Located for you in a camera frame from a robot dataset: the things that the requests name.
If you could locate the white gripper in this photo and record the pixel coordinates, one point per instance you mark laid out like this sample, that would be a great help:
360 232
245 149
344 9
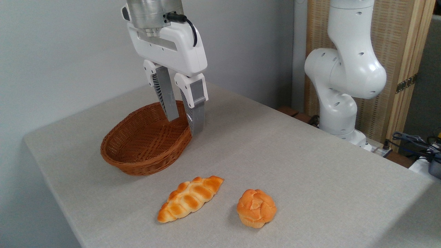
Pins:
179 51

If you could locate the black metal screen hinge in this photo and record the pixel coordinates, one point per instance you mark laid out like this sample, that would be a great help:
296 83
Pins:
406 83

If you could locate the silver wrist mount cylinder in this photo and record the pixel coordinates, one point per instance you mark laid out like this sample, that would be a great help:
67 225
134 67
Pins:
155 13

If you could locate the brown wooden block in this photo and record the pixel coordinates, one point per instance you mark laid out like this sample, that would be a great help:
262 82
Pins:
304 118

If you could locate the round orange bread bun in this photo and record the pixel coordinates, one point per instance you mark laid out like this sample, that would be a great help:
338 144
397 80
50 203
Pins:
256 208

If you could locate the long braided bread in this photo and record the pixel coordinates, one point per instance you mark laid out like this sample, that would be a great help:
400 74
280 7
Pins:
189 199

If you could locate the wooden rattan folding screen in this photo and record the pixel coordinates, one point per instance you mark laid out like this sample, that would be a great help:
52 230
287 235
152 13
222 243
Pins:
396 34

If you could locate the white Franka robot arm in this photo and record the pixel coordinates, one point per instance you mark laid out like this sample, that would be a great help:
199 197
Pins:
344 69

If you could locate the brown woven wicker basket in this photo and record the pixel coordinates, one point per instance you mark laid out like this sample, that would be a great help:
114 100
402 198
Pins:
137 151

